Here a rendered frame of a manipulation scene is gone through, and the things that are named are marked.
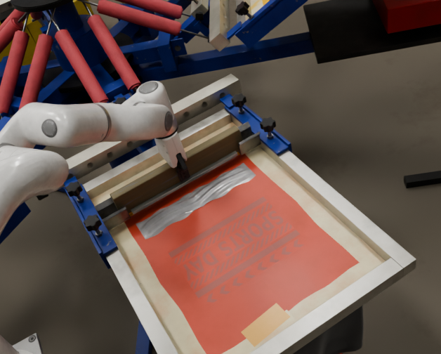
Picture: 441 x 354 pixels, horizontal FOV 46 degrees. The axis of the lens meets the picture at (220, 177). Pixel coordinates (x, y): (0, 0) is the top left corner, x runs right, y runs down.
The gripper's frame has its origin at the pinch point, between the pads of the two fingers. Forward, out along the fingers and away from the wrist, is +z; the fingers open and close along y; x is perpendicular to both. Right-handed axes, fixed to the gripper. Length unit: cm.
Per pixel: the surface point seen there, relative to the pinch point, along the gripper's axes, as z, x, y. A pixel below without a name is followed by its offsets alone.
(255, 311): 6.8, -5.9, 46.9
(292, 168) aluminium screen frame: 3.3, 25.6, 18.4
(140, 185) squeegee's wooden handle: -3.1, -12.0, 1.5
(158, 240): 6.8, -15.3, 13.1
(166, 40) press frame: -3, 28, -63
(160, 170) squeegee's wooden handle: -3.7, -5.2, 0.6
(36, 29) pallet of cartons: 67, 2, -287
